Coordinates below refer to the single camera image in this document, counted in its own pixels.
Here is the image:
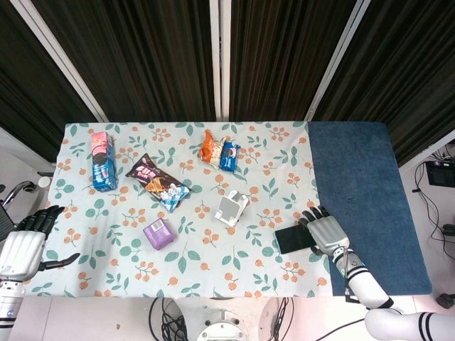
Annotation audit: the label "black office chair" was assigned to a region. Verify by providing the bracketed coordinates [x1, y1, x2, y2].
[0, 180, 40, 239]

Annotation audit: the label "right arm wrist cable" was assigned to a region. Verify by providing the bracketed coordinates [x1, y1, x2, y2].
[340, 247, 360, 305]

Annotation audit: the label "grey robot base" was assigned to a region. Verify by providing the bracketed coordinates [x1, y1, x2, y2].
[195, 298, 250, 341]

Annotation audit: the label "purple wrapped tissue pack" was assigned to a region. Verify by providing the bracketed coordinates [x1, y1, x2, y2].
[142, 217, 176, 251]

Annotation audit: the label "black floor cable bundle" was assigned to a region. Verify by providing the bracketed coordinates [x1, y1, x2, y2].
[149, 297, 189, 341]

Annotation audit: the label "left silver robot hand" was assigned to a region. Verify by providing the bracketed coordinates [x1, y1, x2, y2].
[0, 205, 81, 283]

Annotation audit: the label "black smartphone blue case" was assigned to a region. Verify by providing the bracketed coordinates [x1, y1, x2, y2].
[274, 224, 316, 255]

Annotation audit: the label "orange snack packet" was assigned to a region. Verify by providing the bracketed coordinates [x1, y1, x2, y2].
[198, 129, 228, 168]

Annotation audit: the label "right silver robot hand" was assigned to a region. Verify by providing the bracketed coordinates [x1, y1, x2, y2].
[297, 205, 351, 256]

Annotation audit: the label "white upright frame post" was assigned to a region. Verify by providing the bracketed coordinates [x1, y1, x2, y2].
[208, 0, 232, 121]

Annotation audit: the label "white slanted frame post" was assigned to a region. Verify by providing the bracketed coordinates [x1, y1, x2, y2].
[10, 0, 109, 124]
[305, 0, 367, 121]

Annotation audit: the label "white folding phone stand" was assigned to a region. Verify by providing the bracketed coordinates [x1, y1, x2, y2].
[213, 190, 250, 228]

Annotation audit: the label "brown Dofi snack bag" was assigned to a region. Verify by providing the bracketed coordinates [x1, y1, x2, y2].
[124, 153, 192, 214]

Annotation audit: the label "floral orange fruit tablecloth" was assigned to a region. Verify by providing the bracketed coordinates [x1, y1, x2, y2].
[26, 121, 337, 298]

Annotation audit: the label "small blue Oreo packet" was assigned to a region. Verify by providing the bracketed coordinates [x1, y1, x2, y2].
[218, 141, 241, 173]

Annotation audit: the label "black electronic box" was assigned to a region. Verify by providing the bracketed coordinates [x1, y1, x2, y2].
[426, 160, 455, 186]

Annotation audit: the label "blue Oreo cookie box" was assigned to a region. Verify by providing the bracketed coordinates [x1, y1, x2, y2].
[90, 130, 119, 193]

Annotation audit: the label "black thin floor cables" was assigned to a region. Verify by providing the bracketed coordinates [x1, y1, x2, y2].
[414, 161, 455, 246]

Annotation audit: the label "dark blue carpet mat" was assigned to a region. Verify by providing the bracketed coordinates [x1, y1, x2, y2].
[306, 121, 434, 296]

